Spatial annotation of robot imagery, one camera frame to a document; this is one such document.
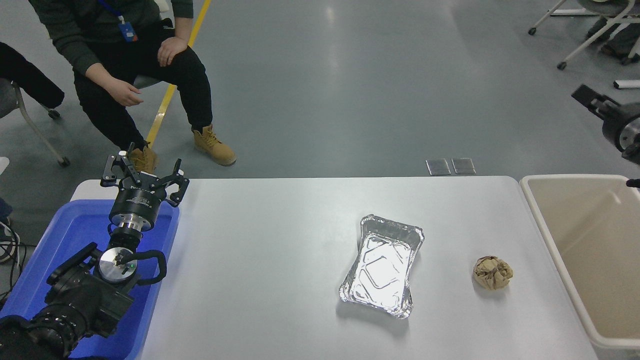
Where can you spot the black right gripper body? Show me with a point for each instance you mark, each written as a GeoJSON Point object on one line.
{"type": "Point", "coordinates": [615, 120]}

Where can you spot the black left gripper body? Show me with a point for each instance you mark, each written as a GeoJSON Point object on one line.
{"type": "Point", "coordinates": [139, 202]}

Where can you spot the person's right hand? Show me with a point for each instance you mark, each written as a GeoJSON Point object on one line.
{"type": "Point", "coordinates": [122, 92]}

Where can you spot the person's left hand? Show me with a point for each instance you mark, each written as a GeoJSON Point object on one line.
{"type": "Point", "coordinates": [172, 49]}

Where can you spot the white floor bar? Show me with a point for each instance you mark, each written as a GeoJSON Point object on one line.
{"type": "Point", "coordinates": [627, 84]}

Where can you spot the distant seated person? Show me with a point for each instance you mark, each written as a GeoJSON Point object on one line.
{"type": "Point", "coordinates": [625, 40]}

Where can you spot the blue plastic tray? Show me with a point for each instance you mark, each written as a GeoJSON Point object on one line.
{"type": "Point", "coordinates": [75, 230]}

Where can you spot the large pale bin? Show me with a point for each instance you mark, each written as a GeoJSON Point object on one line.
{"type": "Point", "coordinates": [590, 240]}

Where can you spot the silver floor plate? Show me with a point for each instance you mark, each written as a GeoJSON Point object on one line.
{"type": "Point", "coordinates": [464, 166]}
{"type": "Point", "coordinates": [438, 167]}

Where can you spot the person in black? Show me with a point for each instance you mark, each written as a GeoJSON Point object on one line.
{"type": "Point", "coordinates": [30, 75]}

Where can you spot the grey wheeled chair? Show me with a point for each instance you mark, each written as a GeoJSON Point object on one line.
{"type": "Point", "coordinates": [7, 97]}

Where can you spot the crumpled tan paper ball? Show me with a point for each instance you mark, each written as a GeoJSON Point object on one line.
{"type": "Point", "coordinates": [492, 272]}

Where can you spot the silver foil tray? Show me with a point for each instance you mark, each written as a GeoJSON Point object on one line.
{"type": "Point", "coordinates": [382, 267]}

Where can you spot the white wheeled chair frame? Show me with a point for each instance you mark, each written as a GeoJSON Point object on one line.
{"type": "Point", "coordinates": [562, 65]}

